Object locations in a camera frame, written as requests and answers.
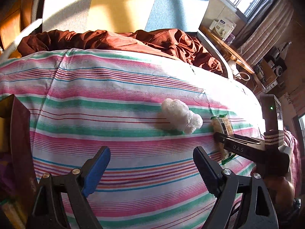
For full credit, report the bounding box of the wooden side table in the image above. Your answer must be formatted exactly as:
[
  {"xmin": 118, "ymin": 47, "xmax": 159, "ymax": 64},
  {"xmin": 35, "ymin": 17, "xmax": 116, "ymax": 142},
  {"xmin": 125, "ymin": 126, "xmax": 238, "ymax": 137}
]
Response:
[{"xmin": 200, "ymin": 26, "xmax": 255, "ymax": 74}]

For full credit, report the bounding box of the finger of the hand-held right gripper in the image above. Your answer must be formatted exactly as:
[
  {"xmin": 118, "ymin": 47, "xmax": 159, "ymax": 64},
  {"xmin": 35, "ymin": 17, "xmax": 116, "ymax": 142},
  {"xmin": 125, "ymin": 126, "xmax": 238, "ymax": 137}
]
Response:
[
  {"xmin": 226, "ymin": 135, "xmax": 265, "ymax": 148},
  {"xmin": 213, "ymin": 134, "xmax": 262, "ymax": 163}
]

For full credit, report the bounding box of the black stereo speaker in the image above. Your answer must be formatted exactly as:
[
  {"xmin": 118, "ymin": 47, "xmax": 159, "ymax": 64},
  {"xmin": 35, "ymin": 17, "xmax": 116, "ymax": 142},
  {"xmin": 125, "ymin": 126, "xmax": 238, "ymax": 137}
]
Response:
[{"xmin": 270, "ymin": 60, "xmax": 287, "ymax": 77}]

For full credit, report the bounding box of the wooden wardrobe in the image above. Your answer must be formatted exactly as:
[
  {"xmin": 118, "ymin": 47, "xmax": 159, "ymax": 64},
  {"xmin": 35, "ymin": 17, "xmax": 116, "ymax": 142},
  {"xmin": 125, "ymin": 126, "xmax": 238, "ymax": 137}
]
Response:
[{"xmin": 0, "ymin": 0, "xmax": 34, "ymax": 50}]

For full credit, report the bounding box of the reddish brown blanket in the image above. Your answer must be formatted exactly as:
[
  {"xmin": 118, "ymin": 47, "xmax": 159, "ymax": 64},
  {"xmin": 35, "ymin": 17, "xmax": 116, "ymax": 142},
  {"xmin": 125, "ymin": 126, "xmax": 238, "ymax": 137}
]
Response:
[{"xmin": 17, "ymin": 29, "xmax": 223, "ymax": 75}]

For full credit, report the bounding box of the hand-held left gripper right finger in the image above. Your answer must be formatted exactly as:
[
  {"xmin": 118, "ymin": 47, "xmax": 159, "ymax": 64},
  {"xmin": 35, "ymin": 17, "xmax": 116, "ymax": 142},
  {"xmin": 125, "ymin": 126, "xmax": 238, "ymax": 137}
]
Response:
[{"xmin": 193, "ymin": 146, "xmax": 279, "ymax": 229}]

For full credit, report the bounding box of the striped brown curtain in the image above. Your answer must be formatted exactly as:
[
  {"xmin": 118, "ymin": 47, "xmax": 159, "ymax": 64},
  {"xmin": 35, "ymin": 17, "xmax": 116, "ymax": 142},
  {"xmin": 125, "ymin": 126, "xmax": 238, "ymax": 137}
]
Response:
[{"xmin": 237, "ymin": 0, "xmax": 295, "ymax": 65}]

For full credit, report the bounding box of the padded colour block headboard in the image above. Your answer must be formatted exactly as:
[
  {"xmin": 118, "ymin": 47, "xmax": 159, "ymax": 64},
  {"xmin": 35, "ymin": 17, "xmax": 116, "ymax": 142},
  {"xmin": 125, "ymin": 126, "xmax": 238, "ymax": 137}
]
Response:
[{"xmin": 42, "ymin": 0, "xmax": 210, "ymax": 32}]

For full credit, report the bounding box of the white product box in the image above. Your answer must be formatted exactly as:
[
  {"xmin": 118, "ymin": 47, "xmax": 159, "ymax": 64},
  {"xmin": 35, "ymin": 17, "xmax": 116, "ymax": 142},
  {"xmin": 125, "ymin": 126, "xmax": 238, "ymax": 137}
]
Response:
[{"xmin": 216, "ymin": 19, "xmax": 237, "ymax": 41}]

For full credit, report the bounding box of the striped bed sheet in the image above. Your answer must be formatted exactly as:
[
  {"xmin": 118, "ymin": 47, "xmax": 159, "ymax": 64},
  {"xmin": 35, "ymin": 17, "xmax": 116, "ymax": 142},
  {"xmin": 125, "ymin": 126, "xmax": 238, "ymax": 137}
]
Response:
[{"xmin": 0, "ymin": 48, "xmax": 267, "ymax": 229}]

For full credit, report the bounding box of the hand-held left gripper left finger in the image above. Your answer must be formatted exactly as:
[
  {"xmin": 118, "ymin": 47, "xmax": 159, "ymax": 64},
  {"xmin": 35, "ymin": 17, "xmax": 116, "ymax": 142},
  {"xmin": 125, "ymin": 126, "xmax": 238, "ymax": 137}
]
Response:
[{"xmin": 26, "ymin": 146, "xmax": 111, "ymax": 229}]

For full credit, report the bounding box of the white bed side rail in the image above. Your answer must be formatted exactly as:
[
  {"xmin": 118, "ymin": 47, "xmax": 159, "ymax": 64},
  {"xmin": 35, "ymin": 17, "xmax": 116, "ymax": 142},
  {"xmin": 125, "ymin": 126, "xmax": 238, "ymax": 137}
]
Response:
[
  {"xmin": 197, "ymin": 31, "xmax": 236, "ymax": 79},
  {"xmin": 0, "ymin": 19, "xmax": 43, "ymax": 61}
]

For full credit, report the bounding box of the small side window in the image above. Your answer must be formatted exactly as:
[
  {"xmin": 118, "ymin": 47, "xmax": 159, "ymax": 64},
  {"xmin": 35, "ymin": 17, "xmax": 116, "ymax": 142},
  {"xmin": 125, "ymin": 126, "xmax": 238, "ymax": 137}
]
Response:
[{"xmin": 297, "ymin": 114, "xmax": 305, "ymax": 144}]

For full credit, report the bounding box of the person's right hand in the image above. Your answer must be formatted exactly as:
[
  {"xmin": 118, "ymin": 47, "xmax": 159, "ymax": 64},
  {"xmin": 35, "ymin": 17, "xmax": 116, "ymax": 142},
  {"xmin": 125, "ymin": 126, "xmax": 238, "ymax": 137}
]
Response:
[{"xmin": 264, "ymin": 175, "xmax": 296, "ymax": 204}]

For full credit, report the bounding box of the maroon quilted cloth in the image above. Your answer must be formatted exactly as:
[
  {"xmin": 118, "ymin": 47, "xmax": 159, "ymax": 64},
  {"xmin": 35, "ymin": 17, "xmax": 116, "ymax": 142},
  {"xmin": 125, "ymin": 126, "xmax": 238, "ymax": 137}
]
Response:
[{"xmin": 283, "ymin": 130, "xmax": 299, "ymax": 172}]

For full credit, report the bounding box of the rolled dark mat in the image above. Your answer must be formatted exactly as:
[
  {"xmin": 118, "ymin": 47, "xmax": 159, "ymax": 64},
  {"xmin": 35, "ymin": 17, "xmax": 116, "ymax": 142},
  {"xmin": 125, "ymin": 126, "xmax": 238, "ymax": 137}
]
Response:
[{"xmin": 30, "ymin": 0, "xmax": 49, "ymax": 23}]

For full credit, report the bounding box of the white plastic bag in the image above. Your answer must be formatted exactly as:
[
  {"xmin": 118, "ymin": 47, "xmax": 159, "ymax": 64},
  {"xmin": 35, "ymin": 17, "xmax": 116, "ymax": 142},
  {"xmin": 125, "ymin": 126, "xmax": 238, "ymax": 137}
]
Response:
[{"xmin": 161, "ymin": 98, "xmax": 203, "ymax": 134}]

